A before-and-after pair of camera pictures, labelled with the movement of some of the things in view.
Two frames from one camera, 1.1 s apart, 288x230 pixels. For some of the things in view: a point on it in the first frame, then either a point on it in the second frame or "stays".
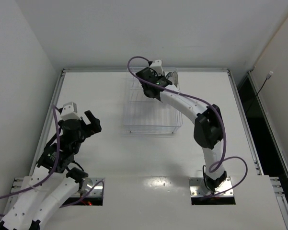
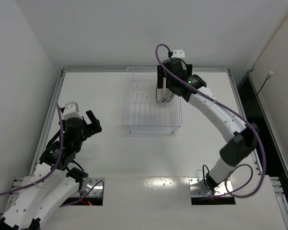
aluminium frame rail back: [165, 70] stays
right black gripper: [167, 77] → [163, 77]
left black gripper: [85, 125] stays
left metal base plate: [89, 182] stays
